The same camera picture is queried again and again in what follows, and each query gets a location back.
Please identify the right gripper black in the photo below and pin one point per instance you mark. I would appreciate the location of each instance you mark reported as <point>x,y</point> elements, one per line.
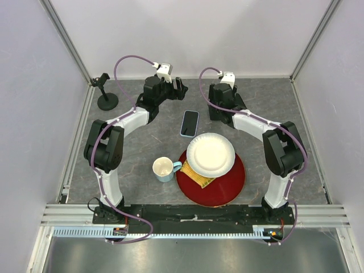
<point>211,95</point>

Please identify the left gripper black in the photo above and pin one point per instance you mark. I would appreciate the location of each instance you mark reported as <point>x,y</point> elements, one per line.
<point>178,94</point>

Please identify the blue case smartphone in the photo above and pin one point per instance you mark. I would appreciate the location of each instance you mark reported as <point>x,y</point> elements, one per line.
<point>189,124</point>

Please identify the black round-base clamp stand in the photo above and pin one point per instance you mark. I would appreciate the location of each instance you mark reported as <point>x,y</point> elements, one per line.
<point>106,101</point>

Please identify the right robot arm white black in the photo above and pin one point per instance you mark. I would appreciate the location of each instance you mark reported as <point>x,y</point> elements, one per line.
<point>284,151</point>

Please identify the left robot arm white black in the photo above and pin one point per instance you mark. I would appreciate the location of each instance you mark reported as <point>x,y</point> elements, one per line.
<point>104,146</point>

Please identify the white paper plate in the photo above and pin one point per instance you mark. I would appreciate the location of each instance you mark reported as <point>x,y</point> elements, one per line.
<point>210,155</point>

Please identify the light blue mug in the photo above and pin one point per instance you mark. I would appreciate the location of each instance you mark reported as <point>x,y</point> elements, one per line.
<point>164,168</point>

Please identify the red round tray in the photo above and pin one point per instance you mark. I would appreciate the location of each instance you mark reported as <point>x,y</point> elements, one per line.
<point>220,191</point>

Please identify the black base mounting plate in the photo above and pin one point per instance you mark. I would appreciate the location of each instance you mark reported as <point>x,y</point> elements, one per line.
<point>195,219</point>

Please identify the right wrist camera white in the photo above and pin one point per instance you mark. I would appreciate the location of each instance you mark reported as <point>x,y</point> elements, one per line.
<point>227,78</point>

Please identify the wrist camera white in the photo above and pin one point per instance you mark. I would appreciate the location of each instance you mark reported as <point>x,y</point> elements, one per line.
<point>163,70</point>
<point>227,78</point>

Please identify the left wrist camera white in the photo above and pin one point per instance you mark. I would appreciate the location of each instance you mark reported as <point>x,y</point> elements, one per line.
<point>163,70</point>

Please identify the blue cable duct rail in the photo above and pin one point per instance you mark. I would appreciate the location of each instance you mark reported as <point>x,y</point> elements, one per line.
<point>112,233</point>

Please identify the aluminium frame profile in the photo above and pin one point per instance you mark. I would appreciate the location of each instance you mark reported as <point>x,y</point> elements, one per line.
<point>309,216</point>

